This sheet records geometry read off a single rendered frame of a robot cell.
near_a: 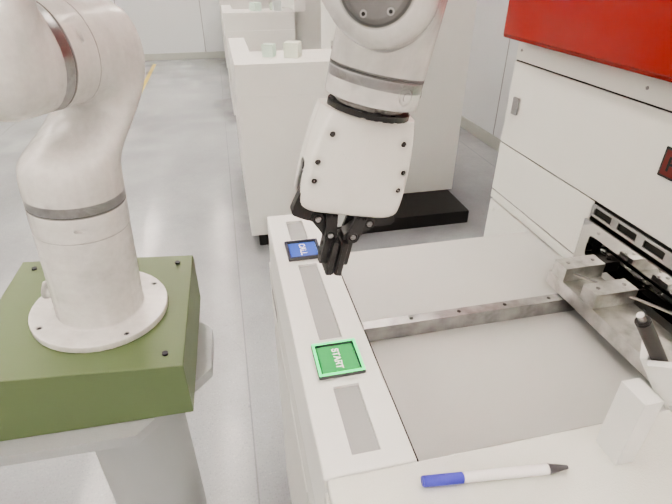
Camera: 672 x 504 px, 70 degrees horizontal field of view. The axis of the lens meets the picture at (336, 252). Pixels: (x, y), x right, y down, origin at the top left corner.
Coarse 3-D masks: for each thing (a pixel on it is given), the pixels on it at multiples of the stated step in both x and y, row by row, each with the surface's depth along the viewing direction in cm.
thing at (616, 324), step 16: (560, 288) 87; (576, 288) 85; (576, 304) 83; (624, 304) 81; (592, 320) 80; (608, 320) 77; (624, 320) 77; (608, 336) 77; (624, 336) 74; (624, 352) 74; (640, 368) 71
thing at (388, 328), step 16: (496, 304) 85; (512, 304) 85; (528, 304) 86; (544, 304) 86; (560, 304) 87; (384, 320) 82; (400, 320) 82; (416, 320) 82; (432, 320) 82; (448, 320) 83; (464, 320) 84; (480, 320) 85; (496, 320) 86; (368, 336) 81; (384, 336) 82; (400, 336) 82
